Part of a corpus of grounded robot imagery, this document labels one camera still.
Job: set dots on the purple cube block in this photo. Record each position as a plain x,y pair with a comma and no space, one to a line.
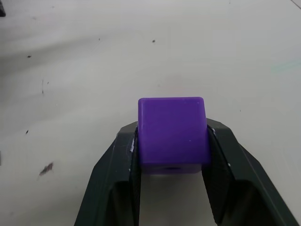
172,134

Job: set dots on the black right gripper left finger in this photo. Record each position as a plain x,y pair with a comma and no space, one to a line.
110,179

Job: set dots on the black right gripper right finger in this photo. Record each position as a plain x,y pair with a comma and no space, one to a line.
244,179

